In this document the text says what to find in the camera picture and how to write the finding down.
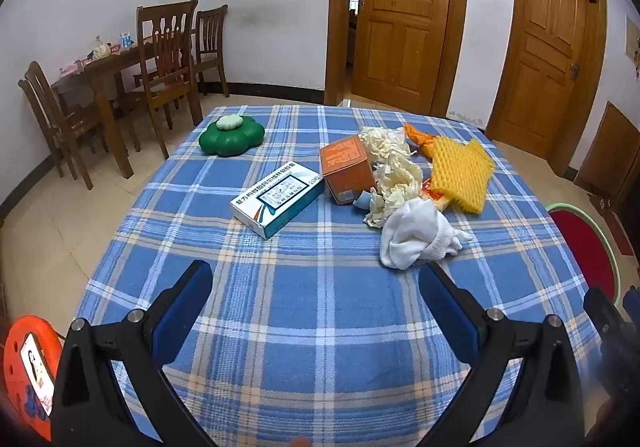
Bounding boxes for wooden dining table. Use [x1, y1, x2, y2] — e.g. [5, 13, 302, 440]
[50, 44, 171, 179]

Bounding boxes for red floor mat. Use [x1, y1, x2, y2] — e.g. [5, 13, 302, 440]
[605, 207, 636, 255]

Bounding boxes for orange cardboard box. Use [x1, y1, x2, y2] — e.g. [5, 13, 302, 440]
[319, 135, 378, 206]

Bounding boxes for yellow foam fruit net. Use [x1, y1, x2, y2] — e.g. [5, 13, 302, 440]
[430, 137, 496, 214]

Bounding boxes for orange wrapper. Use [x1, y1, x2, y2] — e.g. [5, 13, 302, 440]
[404, 123, 443, 160]

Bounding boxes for cream mesh bath brush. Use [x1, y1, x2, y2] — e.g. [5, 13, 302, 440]
[359, 126, 426, 229]

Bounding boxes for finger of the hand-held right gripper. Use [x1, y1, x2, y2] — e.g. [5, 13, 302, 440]
[583, 286, 632, 358]

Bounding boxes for open wooden door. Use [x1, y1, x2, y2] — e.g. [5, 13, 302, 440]
[325, 0, 471, 117]

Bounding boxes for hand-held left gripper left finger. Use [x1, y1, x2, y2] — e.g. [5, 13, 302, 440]
[51, 258, 214, 447]

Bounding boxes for white cloth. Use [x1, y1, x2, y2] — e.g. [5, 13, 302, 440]
[379, 200, 477, 271]

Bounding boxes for green flower-shaped container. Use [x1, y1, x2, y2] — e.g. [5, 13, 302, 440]
[198, 114, 265, 158]

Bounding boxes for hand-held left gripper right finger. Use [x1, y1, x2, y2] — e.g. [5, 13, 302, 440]
[418, 261, 586, 447]

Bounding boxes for red basin with green rim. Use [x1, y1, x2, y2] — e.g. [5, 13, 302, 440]
[545, 204, 623, 308]

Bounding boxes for white and teal medicine box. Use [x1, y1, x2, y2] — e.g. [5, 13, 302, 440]
[229, 161, 325, 241]

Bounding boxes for closed wooden door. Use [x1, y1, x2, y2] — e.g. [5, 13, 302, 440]
[487, 0, 608, 173]

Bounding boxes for wooden dining chair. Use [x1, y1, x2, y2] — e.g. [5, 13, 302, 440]
[18, 77, 96, 190]
[24, 60, 108, 155]
[116, 0, 203, 160]
[192, 4, 231, 98]

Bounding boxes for blue plaid tablecloth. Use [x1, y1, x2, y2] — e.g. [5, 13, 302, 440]
[75, 104, 608, 447]

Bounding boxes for wall paper notice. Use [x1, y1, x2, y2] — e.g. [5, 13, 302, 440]
[625, 14, 640, 78]

